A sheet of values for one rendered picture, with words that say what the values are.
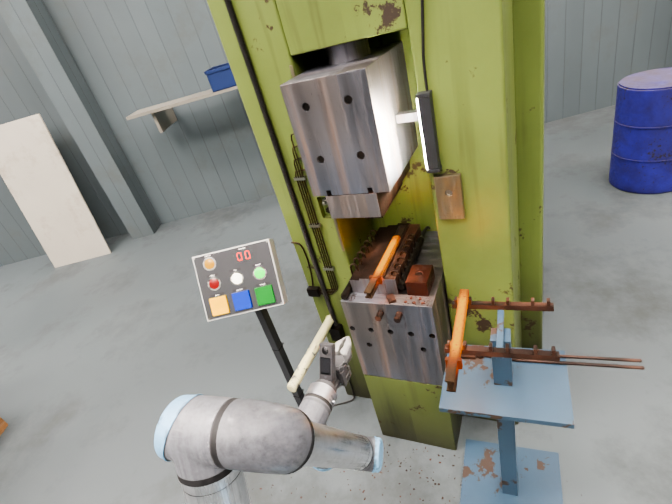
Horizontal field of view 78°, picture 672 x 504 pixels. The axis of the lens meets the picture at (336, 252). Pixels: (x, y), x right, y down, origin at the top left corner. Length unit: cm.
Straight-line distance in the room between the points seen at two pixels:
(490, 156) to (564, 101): 468
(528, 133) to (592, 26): 425
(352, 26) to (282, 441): 118
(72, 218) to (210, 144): 189
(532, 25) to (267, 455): 160
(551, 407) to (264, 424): 102
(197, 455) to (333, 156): 100
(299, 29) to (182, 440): 123
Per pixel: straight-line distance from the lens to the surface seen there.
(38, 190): 605
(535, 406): 154
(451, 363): 127
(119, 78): 565
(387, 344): 181
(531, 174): 197
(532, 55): 183
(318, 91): 138
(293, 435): 78
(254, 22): 161
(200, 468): 84
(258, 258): 174
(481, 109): 142
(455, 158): 148
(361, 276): 169
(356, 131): 137
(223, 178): 564
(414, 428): 223
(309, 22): 151
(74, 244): 610
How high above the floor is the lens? 195
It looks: 30 degrees down
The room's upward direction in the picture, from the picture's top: 17 degrees counter-clockwise
